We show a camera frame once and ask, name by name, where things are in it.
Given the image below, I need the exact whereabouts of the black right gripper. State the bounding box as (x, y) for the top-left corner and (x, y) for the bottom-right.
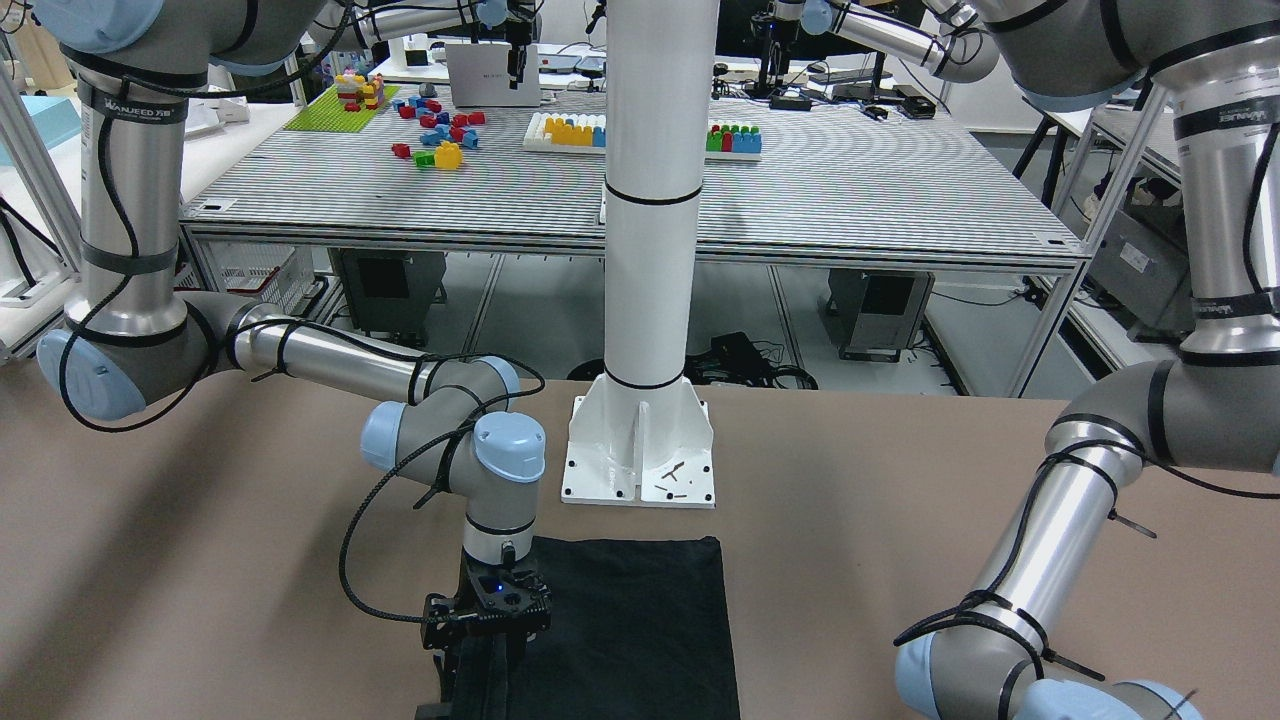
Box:
(421, 555), (552, 650)

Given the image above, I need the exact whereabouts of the black graphic t-shirt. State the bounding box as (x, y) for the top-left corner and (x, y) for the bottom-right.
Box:
(415, 536), (742, 720)

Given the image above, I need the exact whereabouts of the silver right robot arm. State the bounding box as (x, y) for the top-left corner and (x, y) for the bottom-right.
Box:
(33, 1), (550, 650)

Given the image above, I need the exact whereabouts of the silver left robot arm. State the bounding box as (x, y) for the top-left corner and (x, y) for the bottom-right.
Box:
(895, 1), (1279, 719)

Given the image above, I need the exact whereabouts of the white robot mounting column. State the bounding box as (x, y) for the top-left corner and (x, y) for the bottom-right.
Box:
(561, 1), (718, 509)

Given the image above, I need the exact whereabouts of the white plastic crate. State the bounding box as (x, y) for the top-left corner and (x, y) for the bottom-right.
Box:
(207, 242), (316, 314)

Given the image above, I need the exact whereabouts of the yellow blocks white tray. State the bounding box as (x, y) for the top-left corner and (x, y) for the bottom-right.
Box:
(521, 111), (607, 155)

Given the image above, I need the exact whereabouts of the green lego baseplate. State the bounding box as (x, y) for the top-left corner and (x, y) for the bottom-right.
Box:
(283, 79), (401, 133)

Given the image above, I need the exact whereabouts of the green blocks white tray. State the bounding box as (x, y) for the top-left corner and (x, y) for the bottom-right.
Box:
(704, 123), (764, 163)

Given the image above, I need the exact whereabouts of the striped background work table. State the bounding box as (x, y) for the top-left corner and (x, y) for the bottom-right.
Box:
(172, 79), (1093, 398)

